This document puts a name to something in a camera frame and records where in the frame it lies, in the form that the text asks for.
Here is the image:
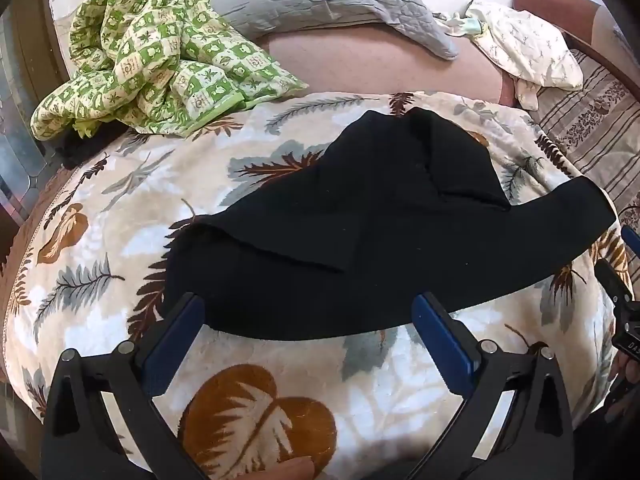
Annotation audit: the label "leaf print blanket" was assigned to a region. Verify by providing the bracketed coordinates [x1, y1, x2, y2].
[0, 91, 632, 480]

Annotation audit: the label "brown headboard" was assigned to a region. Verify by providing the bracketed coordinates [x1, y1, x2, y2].
[514, 0, 640, 92]

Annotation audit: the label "cream patterned cloth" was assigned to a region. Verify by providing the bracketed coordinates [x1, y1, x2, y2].
[465, 1, 585, 111]

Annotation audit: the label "pale green small cloth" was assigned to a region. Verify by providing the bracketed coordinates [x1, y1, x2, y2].
[435, 7, 488, 39]

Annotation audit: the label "pink bedsheet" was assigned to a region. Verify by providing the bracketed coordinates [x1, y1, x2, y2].
[262, 25, 518, 109]

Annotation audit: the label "green checkered cloth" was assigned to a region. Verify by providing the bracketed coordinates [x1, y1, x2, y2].
[30, 0, 309, 139]

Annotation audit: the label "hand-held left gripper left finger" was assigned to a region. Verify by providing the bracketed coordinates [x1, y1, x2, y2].
[41, 292, 211, 480]

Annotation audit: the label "black pants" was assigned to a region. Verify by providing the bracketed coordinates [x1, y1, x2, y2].
[162, 106, 617, 342]

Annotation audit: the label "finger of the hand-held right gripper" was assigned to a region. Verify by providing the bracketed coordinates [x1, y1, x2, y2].
[621, 226, 640, 263]
[594, 257, 635, 307]

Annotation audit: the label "person's right hand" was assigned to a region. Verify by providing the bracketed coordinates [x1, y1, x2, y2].
[612, 351, 636, 387]

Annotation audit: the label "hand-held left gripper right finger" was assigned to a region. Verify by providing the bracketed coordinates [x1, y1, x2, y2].
[411, 291, 576, 480]

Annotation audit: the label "grey quilted pillow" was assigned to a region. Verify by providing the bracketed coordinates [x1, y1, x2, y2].
[206, 0, 460, 60]

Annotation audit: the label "silver mirrored panel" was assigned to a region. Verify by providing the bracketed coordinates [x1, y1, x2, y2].
[0, 10, 52, 213]

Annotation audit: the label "striped brown bedsheet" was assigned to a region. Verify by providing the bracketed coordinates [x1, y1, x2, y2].
[531, 49, 640, 233]

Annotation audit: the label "dark cloth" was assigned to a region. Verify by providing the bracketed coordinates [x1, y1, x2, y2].
[59, 124, 132, 170]

